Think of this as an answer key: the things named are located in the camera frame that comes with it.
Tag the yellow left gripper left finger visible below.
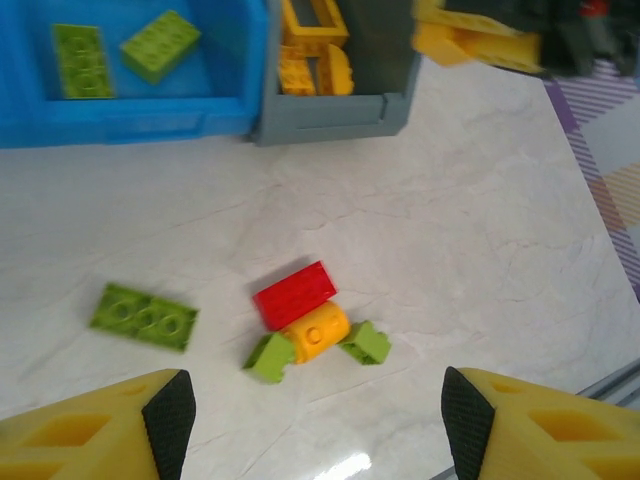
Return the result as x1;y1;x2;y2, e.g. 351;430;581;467
0;368;197;480

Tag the blue storage bin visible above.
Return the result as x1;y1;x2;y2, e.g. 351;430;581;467
0;0;274;150

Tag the red two-by-four brick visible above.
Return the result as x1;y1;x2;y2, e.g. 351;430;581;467
251;259;340;333

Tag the yellow studded brick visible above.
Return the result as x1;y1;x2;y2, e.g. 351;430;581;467
277;43;319;96

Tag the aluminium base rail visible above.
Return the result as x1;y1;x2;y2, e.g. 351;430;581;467
569;367;640;412

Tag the yellow frame brick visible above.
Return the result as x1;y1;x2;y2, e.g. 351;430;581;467
280;0;350;51

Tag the green small brick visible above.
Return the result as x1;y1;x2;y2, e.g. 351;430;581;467
242;332;296;386

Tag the green slope brick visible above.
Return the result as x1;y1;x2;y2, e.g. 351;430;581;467
337;319;392;368

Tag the yellow cylinder brick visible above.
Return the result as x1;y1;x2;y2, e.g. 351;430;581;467
279;299;351;365

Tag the green two-by-four brick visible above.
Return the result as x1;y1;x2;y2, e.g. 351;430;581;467
88;281;201;355
51;22;116;100
118;9;203;85

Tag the gray storage bin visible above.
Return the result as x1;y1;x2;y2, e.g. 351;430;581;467
252;0;424;148

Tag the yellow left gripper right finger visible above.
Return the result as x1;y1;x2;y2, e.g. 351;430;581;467
439;365;640;480

